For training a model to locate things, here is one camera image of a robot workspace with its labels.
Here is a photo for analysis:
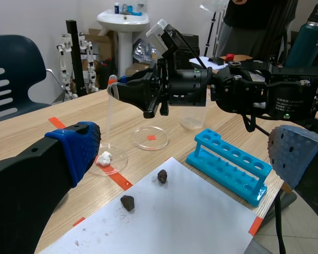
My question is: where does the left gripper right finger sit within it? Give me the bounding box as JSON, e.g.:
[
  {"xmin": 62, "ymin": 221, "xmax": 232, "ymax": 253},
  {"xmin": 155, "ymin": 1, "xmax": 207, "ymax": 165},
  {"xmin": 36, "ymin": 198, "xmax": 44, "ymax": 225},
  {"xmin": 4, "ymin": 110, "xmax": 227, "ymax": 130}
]
[{"xmin": 267, "ymin": 125, "xmax": 318, "ymax": 234}]

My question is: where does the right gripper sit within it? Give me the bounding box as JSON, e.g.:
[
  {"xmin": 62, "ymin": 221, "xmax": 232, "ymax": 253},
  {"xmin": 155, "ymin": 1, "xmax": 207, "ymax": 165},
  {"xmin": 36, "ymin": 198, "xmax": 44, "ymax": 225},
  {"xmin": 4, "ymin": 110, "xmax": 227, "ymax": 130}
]
[{"xmin": 107, "ymin": 57, "xmax": 210, "ymax": 119}]

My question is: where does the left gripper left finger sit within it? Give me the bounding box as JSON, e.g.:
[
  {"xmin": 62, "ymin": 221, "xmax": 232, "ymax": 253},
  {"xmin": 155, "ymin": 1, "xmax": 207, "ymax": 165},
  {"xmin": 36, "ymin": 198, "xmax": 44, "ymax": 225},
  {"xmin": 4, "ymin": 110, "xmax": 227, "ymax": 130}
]
[{"xmin": 0, "ymin": 121, "xmax": 102, "ymax": 254}]

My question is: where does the dropper with red bulb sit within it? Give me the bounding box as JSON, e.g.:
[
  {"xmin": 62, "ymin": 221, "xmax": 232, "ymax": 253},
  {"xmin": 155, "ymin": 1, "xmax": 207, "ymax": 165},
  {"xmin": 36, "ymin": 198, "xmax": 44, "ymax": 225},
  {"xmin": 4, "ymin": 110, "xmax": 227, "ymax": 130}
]
[{"xmin": 107, "ymin": 74, "xmax": 119, "ymax": 145}]

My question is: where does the clear glass dish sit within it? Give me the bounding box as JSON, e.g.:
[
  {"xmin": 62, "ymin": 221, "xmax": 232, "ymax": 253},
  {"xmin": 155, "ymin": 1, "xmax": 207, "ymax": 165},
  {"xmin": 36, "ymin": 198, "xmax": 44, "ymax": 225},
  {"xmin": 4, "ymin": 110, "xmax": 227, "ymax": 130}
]
[
  {"xmin": 132, "ymin": 126, "xmax": 169, "ymax": 151},
  {"xmin": 89, "ymin": 142, "xmax": 129, "ymax": 177}
]

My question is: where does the small white robot figure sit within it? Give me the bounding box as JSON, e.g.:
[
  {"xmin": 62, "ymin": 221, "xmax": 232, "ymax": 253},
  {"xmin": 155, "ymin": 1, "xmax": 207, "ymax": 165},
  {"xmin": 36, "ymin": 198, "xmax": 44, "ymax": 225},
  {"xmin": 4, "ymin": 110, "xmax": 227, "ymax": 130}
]
[
  {"xmin": 78, "ymin": 31, "xmax": 100, "ymax": 93},
  {"xmin": 55, "ymin": 33, "xmax": 79, "ymax": 101}
]

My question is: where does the brown cardboard box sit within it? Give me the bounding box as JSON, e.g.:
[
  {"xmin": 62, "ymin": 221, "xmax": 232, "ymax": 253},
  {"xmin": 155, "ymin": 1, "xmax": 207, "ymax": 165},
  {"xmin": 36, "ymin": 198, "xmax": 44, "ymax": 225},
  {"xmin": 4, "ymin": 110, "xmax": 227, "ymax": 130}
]
[{"xmin": 82, "ymin": 28, "xmax": 115, "ymax": 66}]

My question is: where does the clear plastic beaker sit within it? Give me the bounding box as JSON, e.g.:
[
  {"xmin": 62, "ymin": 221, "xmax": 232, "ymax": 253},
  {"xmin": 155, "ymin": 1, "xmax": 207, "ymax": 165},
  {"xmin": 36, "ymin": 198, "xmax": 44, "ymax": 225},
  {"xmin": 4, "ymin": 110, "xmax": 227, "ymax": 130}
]
[{"xmin": 179, "ymin": 87, "xmax": 209, "ymax": 131}]

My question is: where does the white wash basin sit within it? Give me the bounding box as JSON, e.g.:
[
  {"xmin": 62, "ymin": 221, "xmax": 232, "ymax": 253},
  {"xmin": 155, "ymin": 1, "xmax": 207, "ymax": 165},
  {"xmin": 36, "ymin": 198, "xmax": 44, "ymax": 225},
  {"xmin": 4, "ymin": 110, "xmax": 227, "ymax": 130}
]
[{"xmin": 96, "ymin": 9, "xmax": 151, "ymax": 78}]

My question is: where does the turquoise rack with round holes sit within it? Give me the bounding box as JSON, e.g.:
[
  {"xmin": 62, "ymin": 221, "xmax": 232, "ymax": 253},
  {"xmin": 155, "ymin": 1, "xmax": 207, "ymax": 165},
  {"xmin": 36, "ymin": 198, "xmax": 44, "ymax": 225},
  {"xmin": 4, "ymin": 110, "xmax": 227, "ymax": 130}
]
[{"xmin": 185, "ymin": 128, "xmax": 272, "ymax": 207}]

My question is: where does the white lump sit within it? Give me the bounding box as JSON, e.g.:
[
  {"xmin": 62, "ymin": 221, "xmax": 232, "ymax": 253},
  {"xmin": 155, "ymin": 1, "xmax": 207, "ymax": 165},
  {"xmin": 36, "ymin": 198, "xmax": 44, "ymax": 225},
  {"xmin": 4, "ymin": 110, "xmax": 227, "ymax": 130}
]
[{"xmin": 95, "ymin": 150, "xmax": 114, "ymax": 167}]

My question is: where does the small dark stone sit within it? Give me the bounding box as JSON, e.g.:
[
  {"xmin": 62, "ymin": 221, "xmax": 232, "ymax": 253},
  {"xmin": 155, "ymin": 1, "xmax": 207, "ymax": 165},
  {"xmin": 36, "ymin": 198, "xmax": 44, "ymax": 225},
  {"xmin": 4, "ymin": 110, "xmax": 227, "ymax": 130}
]
[
  {"xmin": 120, "ymin": 195, "xmax": 136, "ymax": 212},
  {"xmin": 157, "ymin": 169, "xmax": 169, "ymax": 185}
]

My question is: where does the teal water bottle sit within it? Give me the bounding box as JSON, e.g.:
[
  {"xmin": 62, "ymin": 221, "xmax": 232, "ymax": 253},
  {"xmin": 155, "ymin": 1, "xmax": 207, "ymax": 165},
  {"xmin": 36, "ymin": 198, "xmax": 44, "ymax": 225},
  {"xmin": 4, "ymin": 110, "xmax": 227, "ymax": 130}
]
[{"xmin": 284, "ymin": 2, "xmax": 318, "ymax": 67}]

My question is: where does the person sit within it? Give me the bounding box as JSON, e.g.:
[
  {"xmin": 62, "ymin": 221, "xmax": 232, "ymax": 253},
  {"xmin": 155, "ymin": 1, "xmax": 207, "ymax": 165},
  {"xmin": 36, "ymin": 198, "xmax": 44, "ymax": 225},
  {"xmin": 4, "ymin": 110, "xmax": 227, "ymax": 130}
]
[{"xmin": 216, "ymin": 0, "xmax": 299, "ymax": 59}]

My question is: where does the dark blue chair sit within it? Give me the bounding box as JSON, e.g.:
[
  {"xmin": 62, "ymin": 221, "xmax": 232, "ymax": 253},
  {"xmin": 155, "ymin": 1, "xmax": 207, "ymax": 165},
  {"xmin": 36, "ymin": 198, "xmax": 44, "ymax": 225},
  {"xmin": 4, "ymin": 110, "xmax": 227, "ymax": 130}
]
[{"xmin": 0, "ymin": 34, "xmax": 63, "ymax": 125}]

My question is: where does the white sheet of paper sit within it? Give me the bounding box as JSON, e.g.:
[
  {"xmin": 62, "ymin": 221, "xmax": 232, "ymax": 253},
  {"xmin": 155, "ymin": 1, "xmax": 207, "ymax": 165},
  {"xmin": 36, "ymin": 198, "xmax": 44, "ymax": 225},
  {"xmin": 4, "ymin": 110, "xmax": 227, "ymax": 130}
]
[{"xmin": 39, "ymin": 156, "xmax": 258, "ymax": 254}]

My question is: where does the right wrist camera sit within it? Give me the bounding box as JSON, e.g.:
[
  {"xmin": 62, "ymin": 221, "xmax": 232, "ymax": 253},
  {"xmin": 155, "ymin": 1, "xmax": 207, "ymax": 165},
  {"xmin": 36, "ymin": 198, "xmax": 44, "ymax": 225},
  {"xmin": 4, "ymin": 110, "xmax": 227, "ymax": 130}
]
[{"xmin": 145, "ymin": 19, "xmax": 176, "ymax": 53}]

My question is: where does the black camera cable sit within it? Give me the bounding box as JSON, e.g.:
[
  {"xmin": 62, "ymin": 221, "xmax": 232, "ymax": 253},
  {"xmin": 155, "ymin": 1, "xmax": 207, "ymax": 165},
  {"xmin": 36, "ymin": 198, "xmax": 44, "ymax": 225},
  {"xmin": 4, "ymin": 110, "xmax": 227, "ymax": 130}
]
[{"xmin": 174, "ymin": 28, "xmax": 212, "ymax": 76}]

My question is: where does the black metal rail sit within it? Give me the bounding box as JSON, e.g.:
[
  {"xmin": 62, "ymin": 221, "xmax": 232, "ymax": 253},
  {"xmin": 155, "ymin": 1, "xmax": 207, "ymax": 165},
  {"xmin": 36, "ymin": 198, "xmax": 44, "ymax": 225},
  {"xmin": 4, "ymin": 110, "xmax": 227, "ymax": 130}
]
[{"xmin": 66, "ymin": 20, "xmax": 87, "ymax": 97}]

